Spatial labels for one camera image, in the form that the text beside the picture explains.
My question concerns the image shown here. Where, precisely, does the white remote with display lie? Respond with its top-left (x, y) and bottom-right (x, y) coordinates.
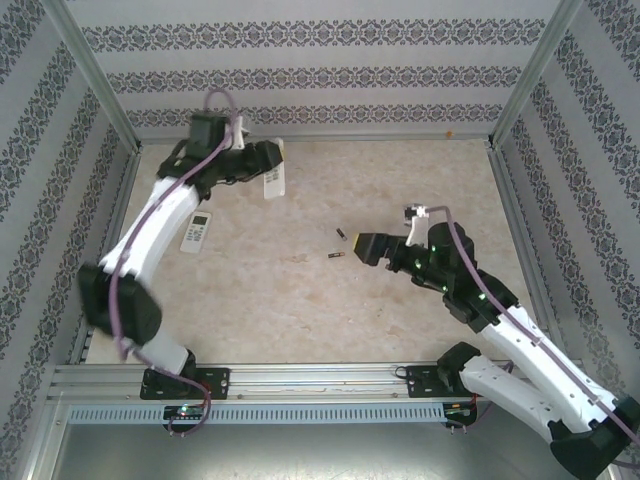
top-left (179, 211), bottom-right (214, 254)

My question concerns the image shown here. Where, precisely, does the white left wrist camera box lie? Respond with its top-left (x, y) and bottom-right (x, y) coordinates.
top-left (230, 117), bottom-right (251, 150)

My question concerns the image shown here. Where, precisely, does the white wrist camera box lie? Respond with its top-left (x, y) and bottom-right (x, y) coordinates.
top-left (402, 203), bottom-right (432, 247)
top-left (230, 117), bottom-right (251, 150)

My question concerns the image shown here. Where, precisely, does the purple cable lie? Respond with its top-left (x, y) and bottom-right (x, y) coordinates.
top-left (427, 204), bottom-right (640, 469)
top-left (110, 89), bottom-right (239, 439)

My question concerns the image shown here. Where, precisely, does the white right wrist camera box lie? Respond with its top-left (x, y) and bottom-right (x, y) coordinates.
top-left (402, 203), bottom-right (432, 247)

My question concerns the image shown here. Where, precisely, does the aluminium table edge rail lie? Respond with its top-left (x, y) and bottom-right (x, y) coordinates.
top-left (69, 149), bottom-right (144, 365)
top-left (487, 144), bottom-right (569, 360)

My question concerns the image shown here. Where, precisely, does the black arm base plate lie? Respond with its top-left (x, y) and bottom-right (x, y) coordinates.
top-left (407, 364), bottom-right (496, 400)
top-left (141, 367), bottom-right (232, 401)

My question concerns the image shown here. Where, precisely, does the aluminium mounting rail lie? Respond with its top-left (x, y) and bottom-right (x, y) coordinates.
top-left (49, 363), bottom-right (587, 401)

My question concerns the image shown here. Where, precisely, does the aluminium frame post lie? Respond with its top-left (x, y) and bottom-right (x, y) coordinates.
top-left (47, 0), bottom-right (145, 152)
top-left (488, 0), bottom-right (587, 150)

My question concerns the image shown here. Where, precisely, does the grey slotted cable duct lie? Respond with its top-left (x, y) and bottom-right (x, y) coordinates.
top-left (67, 403), bottom-right (446, 425)

